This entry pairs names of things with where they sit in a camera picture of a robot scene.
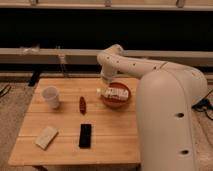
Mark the wooden table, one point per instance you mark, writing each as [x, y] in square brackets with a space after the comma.
[113, 139]

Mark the black table leg stand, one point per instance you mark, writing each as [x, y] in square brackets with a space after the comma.
[34, 78]

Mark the beige sponge block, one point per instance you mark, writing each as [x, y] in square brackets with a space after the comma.
[45, 137]

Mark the dark red small object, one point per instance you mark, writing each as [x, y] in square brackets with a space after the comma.
[82, 105]

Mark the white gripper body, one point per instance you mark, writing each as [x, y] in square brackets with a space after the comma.
[114, 93]

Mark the white horizontal rail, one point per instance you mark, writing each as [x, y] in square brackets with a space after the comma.
[88, 56]

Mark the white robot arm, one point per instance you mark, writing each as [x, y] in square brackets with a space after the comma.
[165, 94]

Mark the white plastic cup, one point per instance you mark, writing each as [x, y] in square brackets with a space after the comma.
[50, 95]

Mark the red-brown bowl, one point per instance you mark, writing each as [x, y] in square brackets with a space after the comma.
[114, 103]

